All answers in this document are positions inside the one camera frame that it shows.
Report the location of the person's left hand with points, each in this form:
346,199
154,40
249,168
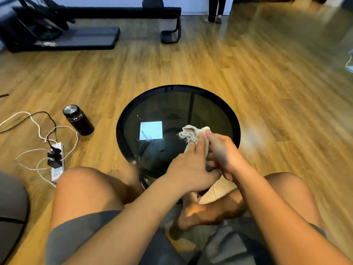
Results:
190,171

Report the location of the person's right hand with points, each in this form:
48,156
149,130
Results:
224,153

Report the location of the person's right thumb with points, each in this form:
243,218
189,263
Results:
213,139

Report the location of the beige cloth rag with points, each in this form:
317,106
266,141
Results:
193,136

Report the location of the person's right forearm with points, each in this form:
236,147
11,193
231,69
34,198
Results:
278,215

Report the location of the person's left forearm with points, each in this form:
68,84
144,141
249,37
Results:
129,220

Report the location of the round black glass table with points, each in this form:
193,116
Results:
154,129

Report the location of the person's right leg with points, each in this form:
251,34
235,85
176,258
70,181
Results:
220,204

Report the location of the person's leg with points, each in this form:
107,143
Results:
85,193
220,204

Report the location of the black bench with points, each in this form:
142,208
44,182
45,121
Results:
165,13

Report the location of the black insulated bottle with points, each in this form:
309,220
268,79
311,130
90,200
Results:
78,120

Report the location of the person's left leg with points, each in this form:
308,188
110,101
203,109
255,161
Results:
85,193

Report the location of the person's grey shorts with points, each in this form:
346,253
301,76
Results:
91,234

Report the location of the white power strip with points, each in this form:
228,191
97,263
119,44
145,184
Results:
58,162

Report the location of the black power adapter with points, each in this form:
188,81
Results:
54,157

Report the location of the black treadmill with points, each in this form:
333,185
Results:
60,35

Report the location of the grey cushion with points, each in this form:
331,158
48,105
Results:
11,212

